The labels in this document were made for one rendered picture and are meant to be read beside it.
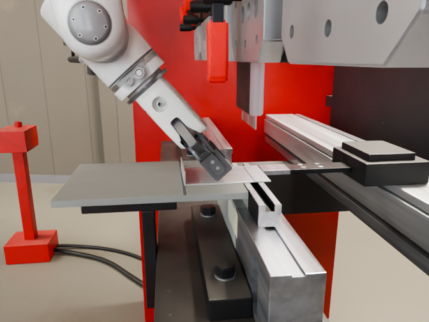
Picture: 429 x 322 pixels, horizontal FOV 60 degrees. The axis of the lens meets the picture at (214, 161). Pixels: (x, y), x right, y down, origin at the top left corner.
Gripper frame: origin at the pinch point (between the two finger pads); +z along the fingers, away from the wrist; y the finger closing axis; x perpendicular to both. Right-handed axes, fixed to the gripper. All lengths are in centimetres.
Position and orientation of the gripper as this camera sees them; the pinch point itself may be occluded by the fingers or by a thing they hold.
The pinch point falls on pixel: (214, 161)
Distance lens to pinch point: 58.5
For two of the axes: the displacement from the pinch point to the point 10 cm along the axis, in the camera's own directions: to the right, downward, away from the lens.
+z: 6.4, 7.1, 2.8
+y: -1.3, -2.6, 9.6
